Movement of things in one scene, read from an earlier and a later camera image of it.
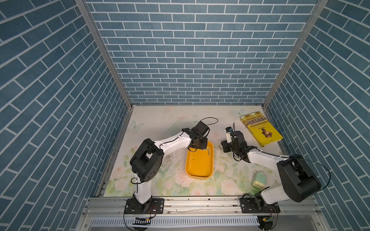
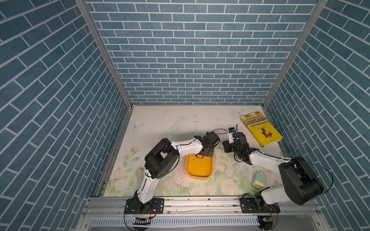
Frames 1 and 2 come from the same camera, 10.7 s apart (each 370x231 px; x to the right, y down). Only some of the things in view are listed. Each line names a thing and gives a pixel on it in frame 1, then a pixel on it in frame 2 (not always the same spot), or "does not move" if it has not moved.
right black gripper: [224, 146] does not move
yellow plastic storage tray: [200, 164] does not move
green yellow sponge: [258, 180] does not move
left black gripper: [204, 145] to [211, 151]
